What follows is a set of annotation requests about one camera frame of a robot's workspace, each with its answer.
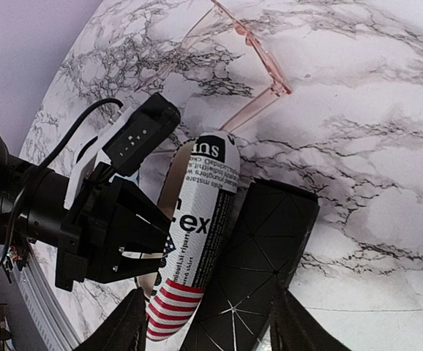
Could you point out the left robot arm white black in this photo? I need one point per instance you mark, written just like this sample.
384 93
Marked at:
32 196

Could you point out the striped flag glasses pouch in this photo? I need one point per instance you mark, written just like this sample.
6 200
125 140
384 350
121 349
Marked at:
197 196

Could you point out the front aluminium rail base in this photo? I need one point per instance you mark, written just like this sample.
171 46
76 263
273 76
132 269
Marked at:
33 314

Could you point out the pink frame sunglasses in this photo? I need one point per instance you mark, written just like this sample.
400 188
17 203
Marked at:
224 73

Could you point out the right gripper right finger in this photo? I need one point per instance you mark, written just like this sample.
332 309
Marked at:
292 327

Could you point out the black glasses case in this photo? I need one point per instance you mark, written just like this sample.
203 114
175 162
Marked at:
263 251

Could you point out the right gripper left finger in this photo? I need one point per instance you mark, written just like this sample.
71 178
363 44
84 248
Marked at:
124 329

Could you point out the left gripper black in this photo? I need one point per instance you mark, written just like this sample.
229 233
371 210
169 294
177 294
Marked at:
103 218

